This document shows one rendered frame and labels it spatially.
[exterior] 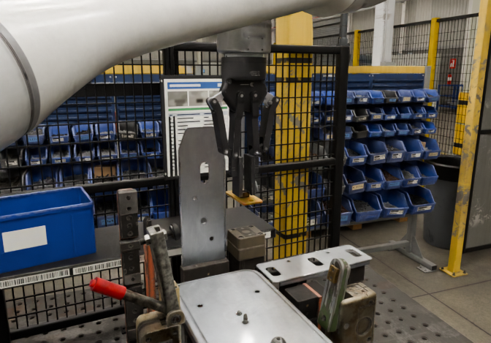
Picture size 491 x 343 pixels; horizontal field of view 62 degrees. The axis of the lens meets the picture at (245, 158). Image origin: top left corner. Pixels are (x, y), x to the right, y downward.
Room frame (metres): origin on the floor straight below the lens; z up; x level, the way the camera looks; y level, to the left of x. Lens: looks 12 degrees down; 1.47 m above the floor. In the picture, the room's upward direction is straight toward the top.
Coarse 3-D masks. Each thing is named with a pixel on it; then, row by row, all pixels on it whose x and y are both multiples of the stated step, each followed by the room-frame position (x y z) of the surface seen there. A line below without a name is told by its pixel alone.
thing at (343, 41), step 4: (340, 16) 1.48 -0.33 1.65; (344, 16) 1.46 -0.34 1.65; (340, 20) 1.48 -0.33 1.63; (344, 20) 1.46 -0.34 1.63; (340, 24) 1.47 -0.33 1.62; (344, 24) 1.46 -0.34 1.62; (340, 28) 1.47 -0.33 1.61; (344, 28) 1.46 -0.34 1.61; (340, 32) 1.47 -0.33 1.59; (344, 32) 1.46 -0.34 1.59; (340, 36) 1.47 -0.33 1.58; (344, 36) 1.46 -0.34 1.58; (340, 40) 1.46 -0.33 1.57; (344, 40) 1.46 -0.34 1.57; (340, 44) 1.45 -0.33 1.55; (344, 44) 1.46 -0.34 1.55; (348, 44) 1.47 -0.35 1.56
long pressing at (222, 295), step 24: (192, 288) 0.82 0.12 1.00; (216, 288) 0.82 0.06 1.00; (240, 288) 0.82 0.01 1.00; (264, 288) 0.82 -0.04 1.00; (192, 312) 0.73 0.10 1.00; (216, 312) 0.73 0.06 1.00; (264, 312) 0.73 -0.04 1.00; (288, 312) 0.73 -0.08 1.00; (192, 336) 0.65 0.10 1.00; (216, 336) 0.65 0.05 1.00; (240, 336) 0.65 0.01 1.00; (264, 336) 0.65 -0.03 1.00; (288, 336) 0.65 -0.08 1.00; (312, 336) 0.65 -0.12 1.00
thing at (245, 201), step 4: (228, 192) 0.72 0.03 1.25; (244, 192) 0.69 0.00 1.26; (248, 192) 0.69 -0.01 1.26; (232, 196) 0.70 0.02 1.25; (236, 196) 0.70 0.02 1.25; (244, 196) 0.69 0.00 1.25; (248, 196) 0.69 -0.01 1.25; (252, 196) 0.70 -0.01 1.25; (236, 200) 0.68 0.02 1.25; (240, 200) 0.67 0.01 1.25; (244, 200) 0.67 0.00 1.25; (248, 200) 0.68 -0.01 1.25; (252, 200) 0.68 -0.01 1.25; (256, 200) 0.67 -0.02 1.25; (260, 200) 0.67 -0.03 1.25; (244, 204) 0.65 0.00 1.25; (248, 204) 0.66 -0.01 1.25; (252, 204) 0.66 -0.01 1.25
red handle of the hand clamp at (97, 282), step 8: (96, 280) 0.58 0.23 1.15; (104, 280) 0.59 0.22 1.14; (96, 288) 0.58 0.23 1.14; (104, 288) 0.58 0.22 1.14; (112, 288) 0.59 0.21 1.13; (120, 288) 0.59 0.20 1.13; (112, 296) 0.59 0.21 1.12; (120, 296) 0.59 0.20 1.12; (128, 296) 0.60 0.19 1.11; (136, 296) 0.60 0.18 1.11; (144, 296) 0.62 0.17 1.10; (144, 304) 0.61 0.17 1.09; (152, 304) 0.61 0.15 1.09; (160, 304) 0.62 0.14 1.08
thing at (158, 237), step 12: (156, 228) 0.64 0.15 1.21; (144, 240) 0.61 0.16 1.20; (156, 240) 0.61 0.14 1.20; (156, 252) 0.61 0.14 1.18; (156, 264) 0.61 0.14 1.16; (168, 264) 0.62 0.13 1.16; (156, 276) 0.64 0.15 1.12; (168, 276) 0.62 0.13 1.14; (168, 288) 0.62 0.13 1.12; (168, 300) 0.62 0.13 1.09; (168, 312) 0.62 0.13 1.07
